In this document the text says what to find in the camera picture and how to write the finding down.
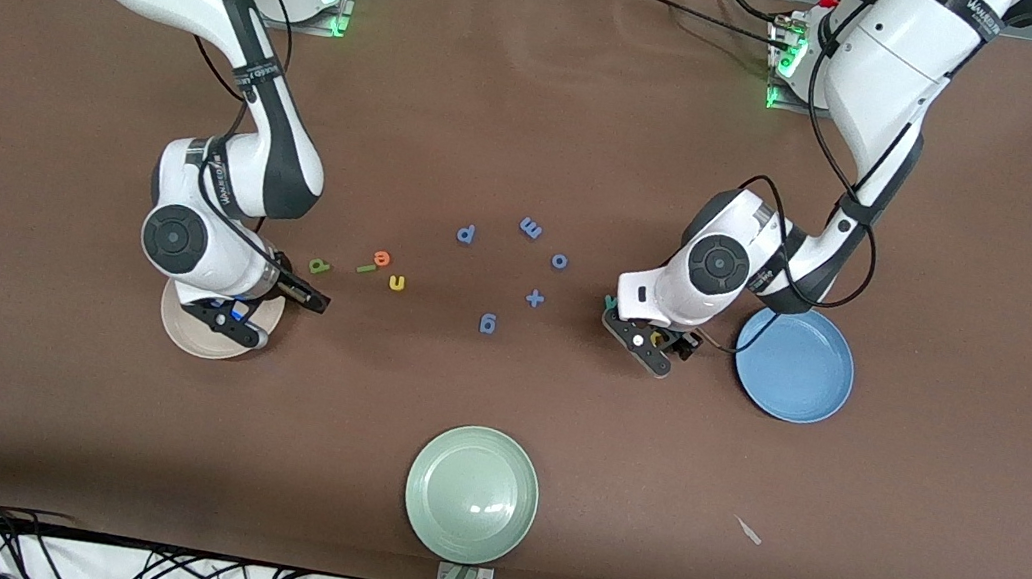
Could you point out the green foam letter p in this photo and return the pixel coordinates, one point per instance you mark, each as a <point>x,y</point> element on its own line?
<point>318,266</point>

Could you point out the green foam letter l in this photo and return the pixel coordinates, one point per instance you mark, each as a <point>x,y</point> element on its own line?
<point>365,268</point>

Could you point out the orange foam letter e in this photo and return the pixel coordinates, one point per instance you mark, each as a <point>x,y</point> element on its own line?
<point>378,262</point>

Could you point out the yellow foam letter u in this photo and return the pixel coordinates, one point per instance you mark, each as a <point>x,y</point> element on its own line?
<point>396,288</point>

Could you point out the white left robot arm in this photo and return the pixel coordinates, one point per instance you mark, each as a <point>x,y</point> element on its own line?
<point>895,70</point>

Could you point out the beige round plate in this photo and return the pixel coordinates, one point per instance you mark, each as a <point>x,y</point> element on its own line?
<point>207,335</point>

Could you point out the blue round plate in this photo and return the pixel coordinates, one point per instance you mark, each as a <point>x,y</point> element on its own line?
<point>793,364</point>

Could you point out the blue foam letter o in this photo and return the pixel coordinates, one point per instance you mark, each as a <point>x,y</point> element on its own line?
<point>553,260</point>

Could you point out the blue foam plus sign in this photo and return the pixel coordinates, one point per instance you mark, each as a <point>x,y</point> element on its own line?
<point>535,298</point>

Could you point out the blue foam letter m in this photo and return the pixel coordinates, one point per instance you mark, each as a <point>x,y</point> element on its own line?
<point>531,228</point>

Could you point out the blue foam letter g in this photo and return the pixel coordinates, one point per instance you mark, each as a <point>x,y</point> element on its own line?
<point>493,326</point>

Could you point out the blue foam letter p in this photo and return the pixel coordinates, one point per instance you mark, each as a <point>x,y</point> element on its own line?
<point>471,234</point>

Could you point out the small white paper scrap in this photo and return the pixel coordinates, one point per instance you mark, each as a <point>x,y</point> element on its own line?
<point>749,532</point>

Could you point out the green round plate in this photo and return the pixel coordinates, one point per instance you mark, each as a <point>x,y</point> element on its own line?
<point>472,495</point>

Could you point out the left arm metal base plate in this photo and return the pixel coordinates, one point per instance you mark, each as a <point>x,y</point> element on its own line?
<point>780,102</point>

